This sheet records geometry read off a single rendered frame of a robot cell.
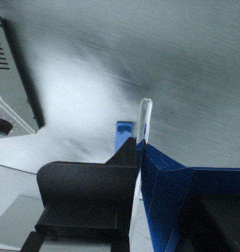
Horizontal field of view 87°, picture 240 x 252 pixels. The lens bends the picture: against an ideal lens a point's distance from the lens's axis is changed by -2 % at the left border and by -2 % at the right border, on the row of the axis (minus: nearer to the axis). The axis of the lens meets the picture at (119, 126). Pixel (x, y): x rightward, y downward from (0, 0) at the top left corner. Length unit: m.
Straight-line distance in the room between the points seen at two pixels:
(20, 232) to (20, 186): 0.10
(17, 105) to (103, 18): 0.20
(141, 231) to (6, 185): 0.40
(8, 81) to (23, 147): 0.15
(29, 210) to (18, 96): 0.28
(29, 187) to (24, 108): 0.23
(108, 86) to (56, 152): 0.18
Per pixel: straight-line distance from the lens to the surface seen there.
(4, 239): 0.41
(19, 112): 0.27
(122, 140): 0.26
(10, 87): 0.27
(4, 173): 0.44
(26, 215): 0.43
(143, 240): 0.54
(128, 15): 0.26
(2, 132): 0.28
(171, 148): 0.30
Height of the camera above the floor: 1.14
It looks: 69 degrees down
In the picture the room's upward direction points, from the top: 177 degrees counter-clockwise
